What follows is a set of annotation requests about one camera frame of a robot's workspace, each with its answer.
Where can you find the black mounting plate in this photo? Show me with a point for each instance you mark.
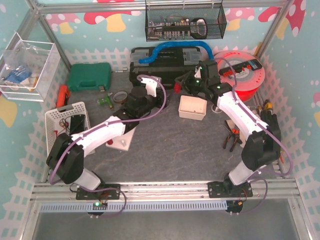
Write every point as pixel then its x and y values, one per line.
pixel 111 194
pixel 217 190

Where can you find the solder wire spool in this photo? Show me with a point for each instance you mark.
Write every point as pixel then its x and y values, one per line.
pixel 215 109

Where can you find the red filament spool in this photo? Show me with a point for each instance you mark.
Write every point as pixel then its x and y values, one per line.
pixel 248 81

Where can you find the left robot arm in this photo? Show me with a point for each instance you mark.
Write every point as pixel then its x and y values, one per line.
pixel 66 157

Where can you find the white peg base plate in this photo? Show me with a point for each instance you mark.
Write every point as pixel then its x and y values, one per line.
pixel 122 142

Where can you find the brown tape roll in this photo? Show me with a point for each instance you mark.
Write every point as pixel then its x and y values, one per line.
pixel 120 97

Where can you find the black red terminal strip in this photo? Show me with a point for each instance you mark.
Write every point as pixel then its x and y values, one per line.
pixel 252 64

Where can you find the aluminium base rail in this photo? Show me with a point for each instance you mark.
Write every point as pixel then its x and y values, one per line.
pixel 169 191

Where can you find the orange handled tool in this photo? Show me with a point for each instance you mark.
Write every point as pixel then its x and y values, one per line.
pixel 63 96

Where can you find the clear acrylic wall box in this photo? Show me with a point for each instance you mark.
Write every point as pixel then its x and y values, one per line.
pixel 42 58

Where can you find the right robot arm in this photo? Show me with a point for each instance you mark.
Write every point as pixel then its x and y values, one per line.
pixel 262 134

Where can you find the blue white cloth glove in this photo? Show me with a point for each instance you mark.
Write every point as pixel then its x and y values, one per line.
pixel 19 76

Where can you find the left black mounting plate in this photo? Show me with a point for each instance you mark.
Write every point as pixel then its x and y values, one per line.
pixel 111 194

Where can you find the red handled pliers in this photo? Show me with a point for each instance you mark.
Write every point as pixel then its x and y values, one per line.
pixel 234 134

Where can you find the white perforated basket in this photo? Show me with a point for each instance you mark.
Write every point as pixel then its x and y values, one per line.
pixel 58 121

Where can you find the green plastic case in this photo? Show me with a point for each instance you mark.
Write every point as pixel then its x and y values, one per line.
pixel 91 76

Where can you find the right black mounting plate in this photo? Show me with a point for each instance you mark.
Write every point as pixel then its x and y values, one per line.
pixel 217 190

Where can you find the green small motor part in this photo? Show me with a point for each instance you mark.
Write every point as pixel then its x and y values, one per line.
pixel 106 101

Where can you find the black wire mesh basket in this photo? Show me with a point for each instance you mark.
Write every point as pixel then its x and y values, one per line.
pixel 184 22

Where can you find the grey slotted cable duct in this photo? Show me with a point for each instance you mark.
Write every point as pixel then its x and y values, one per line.
pixel 114 207

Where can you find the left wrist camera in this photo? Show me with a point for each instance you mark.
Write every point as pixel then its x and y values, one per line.
pixel 151 84

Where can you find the black toolbox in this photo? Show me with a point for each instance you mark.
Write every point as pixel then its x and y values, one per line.
pixel 169 64

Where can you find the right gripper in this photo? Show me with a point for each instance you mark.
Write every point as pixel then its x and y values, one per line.
pixel 188 81

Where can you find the black work glove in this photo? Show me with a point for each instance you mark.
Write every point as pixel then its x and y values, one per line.
pixel 271 119

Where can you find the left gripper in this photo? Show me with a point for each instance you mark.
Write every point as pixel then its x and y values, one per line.
pixel 155 100

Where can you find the white spring box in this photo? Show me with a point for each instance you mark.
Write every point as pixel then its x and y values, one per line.
pixel 193 108

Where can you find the black board in basket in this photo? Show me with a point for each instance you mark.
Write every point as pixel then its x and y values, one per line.
pixel 77 124

